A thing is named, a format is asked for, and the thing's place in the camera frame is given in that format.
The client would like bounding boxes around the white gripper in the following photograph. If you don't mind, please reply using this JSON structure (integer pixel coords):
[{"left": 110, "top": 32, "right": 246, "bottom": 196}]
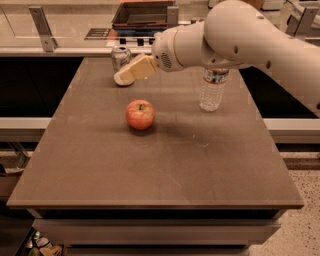
[{"left": 113, "top": 27, "right": 183, "bottom": 86}]

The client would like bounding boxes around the white green 7up can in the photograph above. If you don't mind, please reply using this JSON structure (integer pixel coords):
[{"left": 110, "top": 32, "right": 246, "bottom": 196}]
[{"left": 111, "top": 46, "right": 132, "bottom": 72}]

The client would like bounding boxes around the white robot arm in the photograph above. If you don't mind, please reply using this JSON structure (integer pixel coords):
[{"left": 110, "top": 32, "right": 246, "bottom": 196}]
[{"left": 114, "top": 0, "right": 320, "bottom": 116}]

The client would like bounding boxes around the dark open tray box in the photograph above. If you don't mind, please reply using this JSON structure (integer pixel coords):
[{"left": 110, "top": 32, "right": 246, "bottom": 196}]
[{"left": 112, "top": 0, "right": 177, "bottom": 36}]

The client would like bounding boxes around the red apple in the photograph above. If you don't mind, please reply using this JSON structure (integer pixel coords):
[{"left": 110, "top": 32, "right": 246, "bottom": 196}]
[{"left": 126, "top": 100, "right": 155, "bottom": 130}]

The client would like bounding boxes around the clear plastic water bottle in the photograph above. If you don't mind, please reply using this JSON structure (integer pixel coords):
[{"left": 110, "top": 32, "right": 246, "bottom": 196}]
[{"left": 199, "top": 68, "right": 229, "bottom": 112}]

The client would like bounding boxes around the brown table with shelf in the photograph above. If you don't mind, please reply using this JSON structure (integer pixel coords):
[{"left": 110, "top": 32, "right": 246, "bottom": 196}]
[{"left": 8, "top": 58, "right": 303, "bottom": 253}]

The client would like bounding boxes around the middle metal glass bracket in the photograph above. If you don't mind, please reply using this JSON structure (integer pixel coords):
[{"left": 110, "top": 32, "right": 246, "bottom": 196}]
[{"left": 167, "top": 6, "right": 179, "bottom": 28}]

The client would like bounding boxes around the metal glass bracket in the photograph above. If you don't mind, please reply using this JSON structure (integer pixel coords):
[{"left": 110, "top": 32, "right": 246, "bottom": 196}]
[
  {"left": 167, "top": 6, "right": 179, "bottom": 28},
  {"left": 286, "top": 7, "right": 320, "bottom": 45},
  {"left": 29, "top": 6, "right": 58, "bottom": 52}
]

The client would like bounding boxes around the left metal glass bracket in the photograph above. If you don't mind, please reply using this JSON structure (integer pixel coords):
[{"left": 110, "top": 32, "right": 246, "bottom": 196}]
[{"left": 29, "top": 6, "right": 58, "bottom": 52}]

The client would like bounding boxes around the right metal glass bracket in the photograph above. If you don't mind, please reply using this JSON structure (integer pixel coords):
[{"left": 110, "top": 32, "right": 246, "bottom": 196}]
[{"left": 286, "top": 7, "right": 320, "bottom": 45}]

